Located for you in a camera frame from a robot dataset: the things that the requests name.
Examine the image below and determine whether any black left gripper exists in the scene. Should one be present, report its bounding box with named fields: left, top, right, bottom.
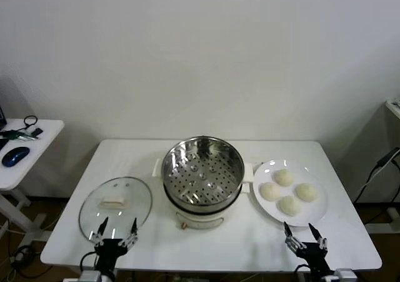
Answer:
left=87, top=216, right=139, bottom=258

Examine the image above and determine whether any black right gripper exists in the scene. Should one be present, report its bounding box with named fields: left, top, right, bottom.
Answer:
left=282, top=221, right=329, bottom=264

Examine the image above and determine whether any white steamed baozi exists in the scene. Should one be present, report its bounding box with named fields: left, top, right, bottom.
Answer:
left=295, top=182, right=319, bottom=202
left=273, top=168, right=295, bottom=188
left=277, top=194, right=303, bottom=216
left=259, top=181, right=282, bottom=201

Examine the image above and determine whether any round glass pot lid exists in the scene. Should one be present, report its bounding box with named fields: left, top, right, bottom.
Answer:
left=77, top=176, right=153, bottom=242

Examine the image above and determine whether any perforated steel steamer basket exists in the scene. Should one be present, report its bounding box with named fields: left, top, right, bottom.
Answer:
left=152, top=135, right=254, bottom=206

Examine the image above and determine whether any white round plate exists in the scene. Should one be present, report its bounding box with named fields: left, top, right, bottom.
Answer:
left=251, top=159, right=329, bottom=228

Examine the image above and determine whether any cream electric pot base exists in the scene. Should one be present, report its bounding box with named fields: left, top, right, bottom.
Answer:
left=164, top=181, right=252, bottom=231

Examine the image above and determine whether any white side table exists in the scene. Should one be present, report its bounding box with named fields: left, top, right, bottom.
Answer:
left=0, top=118, right=66, bottom=242

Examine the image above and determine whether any blue computer mouse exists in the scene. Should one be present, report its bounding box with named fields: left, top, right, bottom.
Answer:
left=1, top=146, right=31, bottom=167

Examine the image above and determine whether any green key bunch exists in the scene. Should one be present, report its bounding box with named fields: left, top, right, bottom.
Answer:
left=0, top=128, right=40, bottom=141

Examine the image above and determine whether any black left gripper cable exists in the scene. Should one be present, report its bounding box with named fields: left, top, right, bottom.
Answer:
left=80, top=252, right=98, bottom=272

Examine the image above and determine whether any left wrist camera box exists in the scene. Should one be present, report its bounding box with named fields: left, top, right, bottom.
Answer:
left=79, top=269, right=104, bottom=282

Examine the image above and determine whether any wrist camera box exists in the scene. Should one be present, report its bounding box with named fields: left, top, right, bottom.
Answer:
left=79, top=269, right=104, bottom=282
left=332, top=269, right=357, bottom=282

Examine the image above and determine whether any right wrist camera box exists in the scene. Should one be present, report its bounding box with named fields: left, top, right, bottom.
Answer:
left=332, top=269, right=357, bottom=282

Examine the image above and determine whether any black cable with adapter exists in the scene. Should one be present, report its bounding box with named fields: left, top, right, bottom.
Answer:
left=352, top=147, right=400, bottom=204

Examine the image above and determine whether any black looped cord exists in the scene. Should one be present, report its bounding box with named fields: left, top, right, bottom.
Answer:
left=12, top=115, right=39, bottom=133

